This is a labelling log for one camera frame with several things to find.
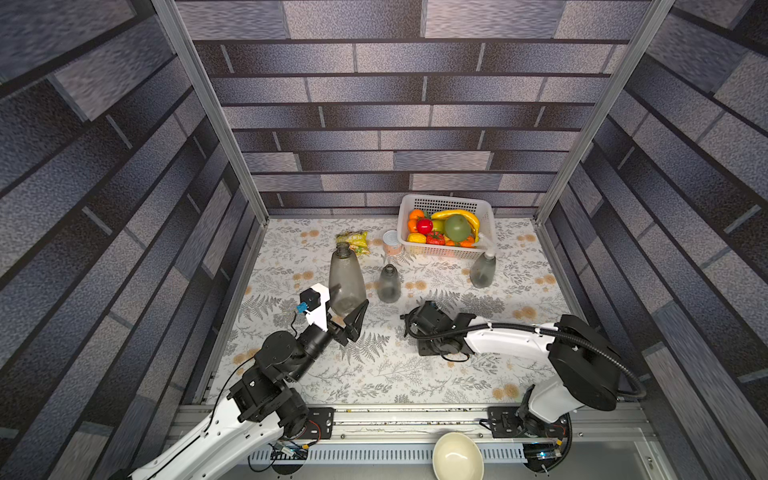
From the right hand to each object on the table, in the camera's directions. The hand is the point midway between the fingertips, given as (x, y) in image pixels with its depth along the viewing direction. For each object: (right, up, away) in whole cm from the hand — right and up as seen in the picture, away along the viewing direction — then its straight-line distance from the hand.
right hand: (421, 343), depth 87 cm
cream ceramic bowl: (+6, -21, -18) cm, 28 cm away
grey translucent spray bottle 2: (+22, +21, +11) cm, 32 cm away
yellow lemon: (+1, +32, +19) cm, 37 cm away
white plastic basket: (-1, +47, +29) cm, 55 cm away
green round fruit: (+14, +35, +14) cm, 40 cm away
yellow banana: (+22, +39, +20) cm, 49 cm away
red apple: (+3, +36, +19) cm, 41 cm away
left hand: (-17, +19, -24) cm, 35 cm away
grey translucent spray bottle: (-10, +15, +7) cm, 19 cm away
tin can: (-8, +30, +19) cm, 36 cm away
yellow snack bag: (-21, +31, +22) cm, 43 cm away
